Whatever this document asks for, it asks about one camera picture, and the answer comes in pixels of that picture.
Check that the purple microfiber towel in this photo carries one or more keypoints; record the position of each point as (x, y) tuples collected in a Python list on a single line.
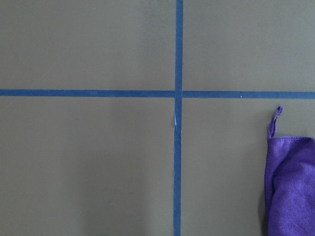
[(289, 183)]

